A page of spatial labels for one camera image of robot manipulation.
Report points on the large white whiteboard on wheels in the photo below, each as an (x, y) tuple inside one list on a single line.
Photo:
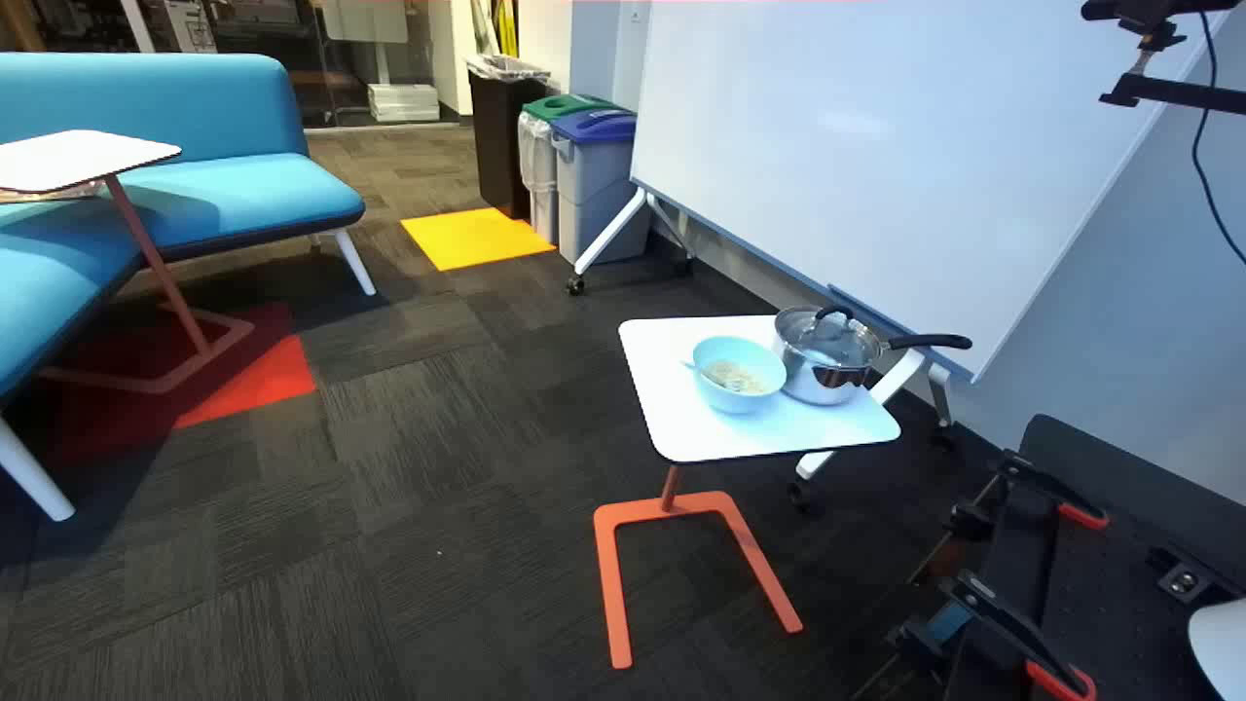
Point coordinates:
[(882, 143)]

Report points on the black trash bin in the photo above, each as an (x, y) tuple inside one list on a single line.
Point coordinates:
[(497, 129)]

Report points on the white box in background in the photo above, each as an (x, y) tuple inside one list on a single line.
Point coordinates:
[(401, 103)]

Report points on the green lid recycling bin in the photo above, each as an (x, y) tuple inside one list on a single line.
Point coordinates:
[(544, 157)]

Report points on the white side table red frame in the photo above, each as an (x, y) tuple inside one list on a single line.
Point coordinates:
[(81, 157)]

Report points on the white side table orange base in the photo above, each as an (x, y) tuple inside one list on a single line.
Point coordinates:
[(724, 414)]

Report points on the black mount bar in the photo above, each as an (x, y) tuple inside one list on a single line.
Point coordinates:
[(1174, 90)]

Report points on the yellow floor mat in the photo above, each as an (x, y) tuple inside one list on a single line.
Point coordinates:
[(477, 238)]

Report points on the blue lid recycling bin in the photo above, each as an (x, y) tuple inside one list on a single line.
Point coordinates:
[(599, 179)]

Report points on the blue sofa bench with backrest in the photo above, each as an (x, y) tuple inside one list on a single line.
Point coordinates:
[(218, 157)]

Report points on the spoon in bowl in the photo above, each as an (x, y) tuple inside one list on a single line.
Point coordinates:
[(706, 377)]

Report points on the blue sofa bench without backrest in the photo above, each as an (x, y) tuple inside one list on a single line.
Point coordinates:
[(43, 295)]

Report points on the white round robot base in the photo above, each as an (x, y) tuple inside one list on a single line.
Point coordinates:
[(1225, 649)]

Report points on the silver pot with lid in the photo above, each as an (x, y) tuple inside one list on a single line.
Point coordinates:
[(818, 357)]

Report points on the blue bowl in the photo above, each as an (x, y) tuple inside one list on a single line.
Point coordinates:
[(748, 392)]

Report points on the yellowish food in bowl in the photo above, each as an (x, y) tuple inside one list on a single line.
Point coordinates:
[(743, 379)]

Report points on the grey power outlet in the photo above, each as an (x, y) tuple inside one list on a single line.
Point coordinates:
[(1184, 578)]

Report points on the black workbench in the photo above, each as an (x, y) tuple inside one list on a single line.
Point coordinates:
[(1132, 569)]

